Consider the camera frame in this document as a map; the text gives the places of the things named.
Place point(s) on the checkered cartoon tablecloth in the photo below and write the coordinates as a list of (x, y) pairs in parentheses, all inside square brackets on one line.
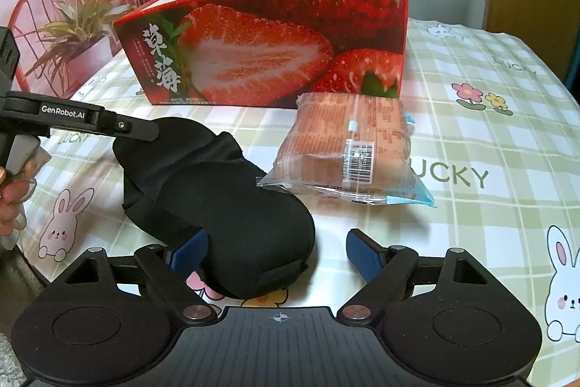
[(475, 142)]

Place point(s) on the red strawberry print cardboard box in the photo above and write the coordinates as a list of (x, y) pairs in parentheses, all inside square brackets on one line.
[(272, 47)]

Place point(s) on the black padded eye mask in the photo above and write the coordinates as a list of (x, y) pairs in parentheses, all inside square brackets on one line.
[(235, 196)]

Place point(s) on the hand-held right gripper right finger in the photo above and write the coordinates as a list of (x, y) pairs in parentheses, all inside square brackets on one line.
[(362, 251)]

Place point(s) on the clear wrapped bread packet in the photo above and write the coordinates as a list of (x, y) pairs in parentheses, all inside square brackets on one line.
[(349, 146)]

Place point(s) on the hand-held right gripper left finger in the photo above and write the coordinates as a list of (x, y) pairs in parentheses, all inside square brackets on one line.
[(190, 251)]

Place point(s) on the person's left hand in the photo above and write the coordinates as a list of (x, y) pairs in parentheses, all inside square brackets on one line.
[(13, 192)]

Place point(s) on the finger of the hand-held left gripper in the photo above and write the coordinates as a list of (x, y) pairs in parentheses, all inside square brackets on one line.
[(133, 127)]

